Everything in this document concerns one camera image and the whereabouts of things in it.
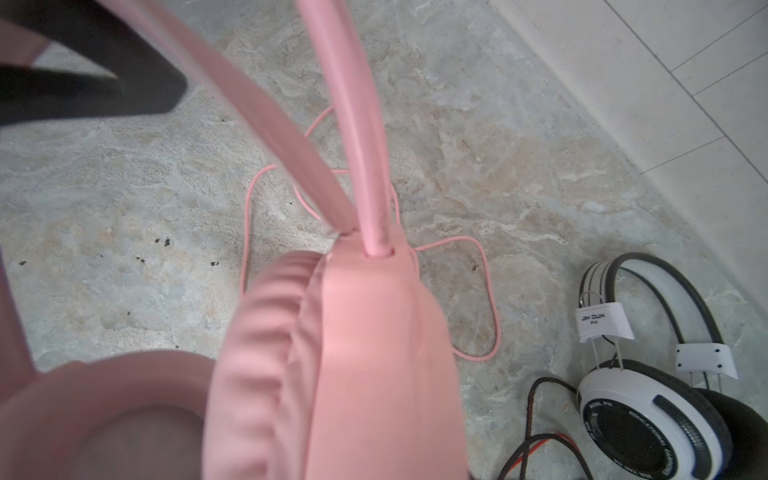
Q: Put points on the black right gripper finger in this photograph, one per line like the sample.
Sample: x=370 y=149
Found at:
x=77 y=60

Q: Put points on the pink headphones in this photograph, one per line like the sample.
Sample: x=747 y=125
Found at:
x=335 y=366

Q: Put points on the white black headphones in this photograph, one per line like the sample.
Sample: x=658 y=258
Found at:
x=651 y=423

